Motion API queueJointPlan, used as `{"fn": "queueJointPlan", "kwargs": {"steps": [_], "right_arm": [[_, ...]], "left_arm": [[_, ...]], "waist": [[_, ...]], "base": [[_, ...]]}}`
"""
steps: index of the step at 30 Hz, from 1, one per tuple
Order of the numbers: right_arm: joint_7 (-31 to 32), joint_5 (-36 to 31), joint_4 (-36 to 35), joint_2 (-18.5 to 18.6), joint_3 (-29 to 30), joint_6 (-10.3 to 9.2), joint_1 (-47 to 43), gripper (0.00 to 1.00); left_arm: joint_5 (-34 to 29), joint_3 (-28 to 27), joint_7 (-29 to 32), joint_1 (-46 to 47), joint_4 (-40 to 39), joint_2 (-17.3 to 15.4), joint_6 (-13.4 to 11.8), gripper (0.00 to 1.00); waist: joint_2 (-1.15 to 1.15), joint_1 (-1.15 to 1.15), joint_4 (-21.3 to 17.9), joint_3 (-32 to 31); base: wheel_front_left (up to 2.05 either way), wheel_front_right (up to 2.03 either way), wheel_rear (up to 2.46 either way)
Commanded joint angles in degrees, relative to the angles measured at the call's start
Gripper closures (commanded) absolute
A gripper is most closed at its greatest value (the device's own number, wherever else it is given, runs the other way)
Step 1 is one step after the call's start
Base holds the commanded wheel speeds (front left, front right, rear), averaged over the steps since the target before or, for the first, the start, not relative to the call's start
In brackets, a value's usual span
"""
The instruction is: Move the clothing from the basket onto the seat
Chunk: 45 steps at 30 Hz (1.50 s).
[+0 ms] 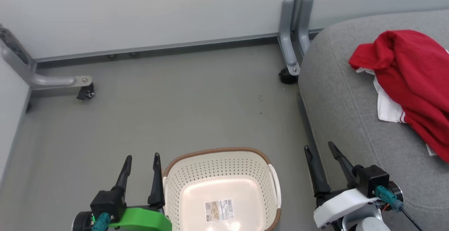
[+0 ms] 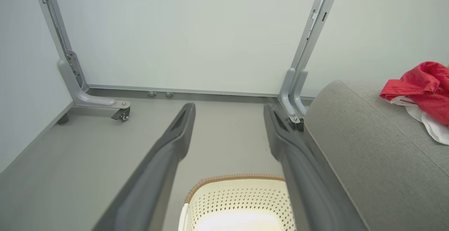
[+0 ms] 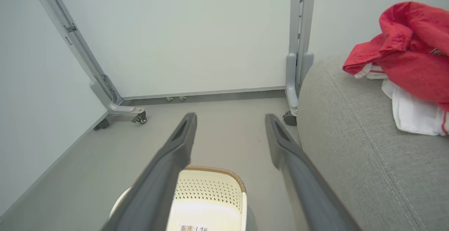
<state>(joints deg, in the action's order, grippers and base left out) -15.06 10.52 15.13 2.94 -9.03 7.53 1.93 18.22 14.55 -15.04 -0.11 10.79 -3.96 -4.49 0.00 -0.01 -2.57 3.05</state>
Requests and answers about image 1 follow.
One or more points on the printed basket label sticker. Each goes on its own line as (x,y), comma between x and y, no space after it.
(219,210)

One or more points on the grey metal partition leg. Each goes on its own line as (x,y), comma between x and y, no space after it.
(49,80)
(287,31)

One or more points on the black castor wheel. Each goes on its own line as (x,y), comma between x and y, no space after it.
(86,92)

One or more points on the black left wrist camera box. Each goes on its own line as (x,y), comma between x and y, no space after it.
(107,201)

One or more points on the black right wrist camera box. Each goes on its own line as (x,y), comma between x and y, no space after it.
(372,180)

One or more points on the grey fabric sofa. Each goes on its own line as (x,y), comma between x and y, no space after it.
(340,94)

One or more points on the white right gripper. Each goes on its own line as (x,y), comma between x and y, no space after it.
(336,206)

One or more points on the red garment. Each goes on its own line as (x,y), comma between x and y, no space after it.
(414,69)

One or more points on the cream perforated laundry basket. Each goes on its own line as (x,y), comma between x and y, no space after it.
(182,189)

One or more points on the grey partition base rail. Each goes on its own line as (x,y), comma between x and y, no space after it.
(158,48)

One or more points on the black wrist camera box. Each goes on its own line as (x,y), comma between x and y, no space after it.
(372,180)
(107,201)

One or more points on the white garment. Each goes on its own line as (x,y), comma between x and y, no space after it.
(387,108)

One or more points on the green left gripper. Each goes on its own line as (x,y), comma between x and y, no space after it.
(140,218)

